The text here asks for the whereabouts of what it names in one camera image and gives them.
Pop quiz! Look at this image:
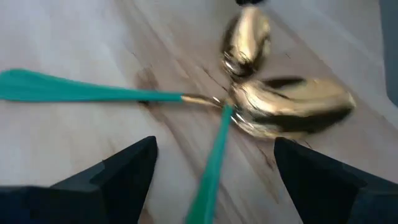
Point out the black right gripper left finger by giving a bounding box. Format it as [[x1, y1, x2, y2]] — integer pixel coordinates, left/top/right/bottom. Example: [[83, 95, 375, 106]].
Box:
[[0, 136, 159, 224]]

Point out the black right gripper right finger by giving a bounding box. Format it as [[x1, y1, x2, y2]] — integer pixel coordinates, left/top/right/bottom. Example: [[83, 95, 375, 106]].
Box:
[[274, 137, 398, 224]]

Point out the green-handled gold spoon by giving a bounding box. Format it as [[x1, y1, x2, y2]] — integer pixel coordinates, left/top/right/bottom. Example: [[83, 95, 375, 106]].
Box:
[[185, 5, 272, 224], [0, 68, 358, 140]]

